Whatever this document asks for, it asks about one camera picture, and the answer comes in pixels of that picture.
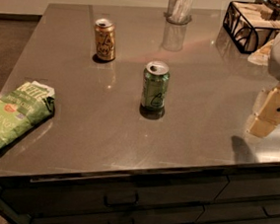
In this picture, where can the middle right drawer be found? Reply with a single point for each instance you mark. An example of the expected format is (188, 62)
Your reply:
(228, 212)

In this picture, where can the green soda can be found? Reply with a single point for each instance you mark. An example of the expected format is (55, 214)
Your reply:
(155, 83)

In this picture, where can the lower left drawer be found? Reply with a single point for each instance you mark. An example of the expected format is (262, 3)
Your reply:
(164, 215)

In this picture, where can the drawer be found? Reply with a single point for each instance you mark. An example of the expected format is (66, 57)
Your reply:
(256, 185)
(164, 215)
(228, 212)
(73, 198)

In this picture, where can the green chip bag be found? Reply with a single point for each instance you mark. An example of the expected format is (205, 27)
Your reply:
(23, 109)

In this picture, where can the gold soda can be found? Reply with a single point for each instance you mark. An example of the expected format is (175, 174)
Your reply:
(105, 39)

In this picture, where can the upper right drawer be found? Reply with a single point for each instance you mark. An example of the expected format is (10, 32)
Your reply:
(256, 185)

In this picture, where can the upper left drawer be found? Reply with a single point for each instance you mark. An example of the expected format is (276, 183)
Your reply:
(73, 198)

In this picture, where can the black wire basket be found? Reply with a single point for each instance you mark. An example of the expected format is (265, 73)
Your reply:
(250, 25)

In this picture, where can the clear straw jar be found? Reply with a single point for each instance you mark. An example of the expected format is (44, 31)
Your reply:
(179, 11)

